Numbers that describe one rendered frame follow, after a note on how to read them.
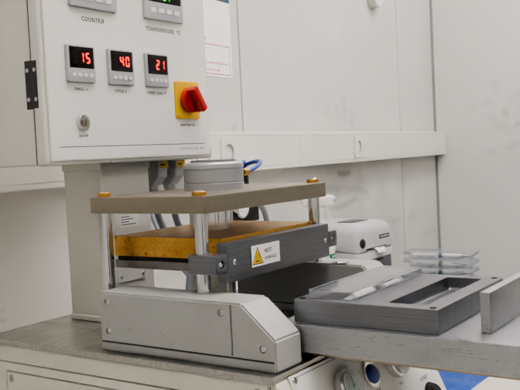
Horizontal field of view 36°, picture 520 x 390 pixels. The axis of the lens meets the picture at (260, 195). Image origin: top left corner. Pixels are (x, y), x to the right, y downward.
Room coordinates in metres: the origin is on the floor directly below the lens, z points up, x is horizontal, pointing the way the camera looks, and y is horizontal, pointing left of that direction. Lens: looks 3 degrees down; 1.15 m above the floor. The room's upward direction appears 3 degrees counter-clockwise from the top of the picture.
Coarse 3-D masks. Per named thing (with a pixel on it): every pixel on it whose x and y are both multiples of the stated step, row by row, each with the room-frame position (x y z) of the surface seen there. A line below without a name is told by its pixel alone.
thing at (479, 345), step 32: (512, 288) 0.81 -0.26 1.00; (480, 320) 0.81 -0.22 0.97; (512, 320) 0.80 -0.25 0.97; (320, 352) 0.82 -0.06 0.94; (352, 352) 0.80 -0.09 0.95; (384, 352) 0.78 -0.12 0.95; (416, 352) 0.76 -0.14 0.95; (448, 352) 0.74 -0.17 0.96; (480, 352) 0.72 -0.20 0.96; (512, 352) 0.71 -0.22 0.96
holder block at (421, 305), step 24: (408, 288) 0.88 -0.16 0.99; (432, 288) 0.90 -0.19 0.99; (456, 288) 0.94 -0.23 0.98; (480, 288) 0.86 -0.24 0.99; (312, 312) 0.84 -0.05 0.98; (336, 312) 0.82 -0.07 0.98; (360, 312) 0.80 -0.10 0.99; (384, 312) 0.79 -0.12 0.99; (408, 312) 0.77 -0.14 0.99; (432, 312) 0.76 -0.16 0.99; (456, 312) 0.79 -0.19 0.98
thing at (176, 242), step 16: (192, 224) 1.10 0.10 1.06; (208, 224) 1.02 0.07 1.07; (224, 224) 1.02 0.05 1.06; (240, 224) 1.07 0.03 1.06; (256, 224) 1.05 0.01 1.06; (272, 224) 1.04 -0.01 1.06; (288, 224) 1.03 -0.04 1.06; (304, 224) 1.05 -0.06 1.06; (128, 240) 0.98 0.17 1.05; (144, 240) 0.97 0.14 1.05; (160, 240) 0.95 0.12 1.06; (176, 240) 0.94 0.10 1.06; (192, 240) 0.92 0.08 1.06; (224, 240) 0.91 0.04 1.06; (128, 256) 0.99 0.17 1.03; (144, 256) 0.97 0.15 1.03; (160, 256) 0.95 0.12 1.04; (176, 256) 0.94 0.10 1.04
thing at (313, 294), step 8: (408, 272) 0.98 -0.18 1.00; (416, 272) 0.95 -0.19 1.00; (336, 280) 0.90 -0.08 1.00; (392, 280) 0.90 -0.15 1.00; (400, 280) 0.91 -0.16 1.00; (312, 288) 0.86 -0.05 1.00; (368, 288) 0.85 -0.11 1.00; (376, 288) 0.86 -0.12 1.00; (384, 288) 0.88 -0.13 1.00; (312, 296) 0.84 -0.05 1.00; (320, 296) 0.84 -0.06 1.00; (328, 296) 0.83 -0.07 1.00; (336, 296) 0.83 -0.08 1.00; (344, 296) 0.82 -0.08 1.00; (352, 296) 0.82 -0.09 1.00; (360, 296) 0.83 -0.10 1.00
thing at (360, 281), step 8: (360, 272) 0.95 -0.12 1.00; (368, 272) 0.95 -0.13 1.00; (376, 272) 0.94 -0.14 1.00; (384, 272) 0.94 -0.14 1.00; (392, 272) 0.94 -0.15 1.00; (400, 272) 0.93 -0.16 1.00; (344, 280) 0.90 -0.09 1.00; (352, 280) 0.90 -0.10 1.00; (360, 280) 0.89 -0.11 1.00; (368, 280) 0.89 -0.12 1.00; (376, 280) 0.89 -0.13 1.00; (384, 280) 0.89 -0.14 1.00; (320, 288) 0.86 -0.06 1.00; (328, 288) 0.85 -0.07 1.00; (336, 288) 0.85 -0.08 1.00; (344, 288) 0.85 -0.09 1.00; (352, 288) 0.85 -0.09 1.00; (360, 288) 0.84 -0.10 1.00
